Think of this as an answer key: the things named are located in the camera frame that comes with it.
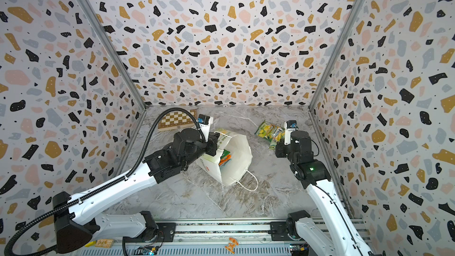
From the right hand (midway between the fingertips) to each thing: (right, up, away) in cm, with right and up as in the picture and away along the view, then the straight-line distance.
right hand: (281, 139), depth 75 cm
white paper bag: (-22, -12, +13) cm, 28 cm away
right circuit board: (+6, -45, -4) cm, 45 cm away
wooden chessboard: (-58, +8, +34) cm, 68 cm away
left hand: (-25, +3, -6) cm, 26 cm away
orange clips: (-21, -42, -5) cm, 47 cm away
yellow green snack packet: (-3, +2, +31) cm, 31 cm away
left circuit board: (-55, -44, -5) cm, 71 cm away
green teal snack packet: (+5, 0, +29) cm, 30 cm away
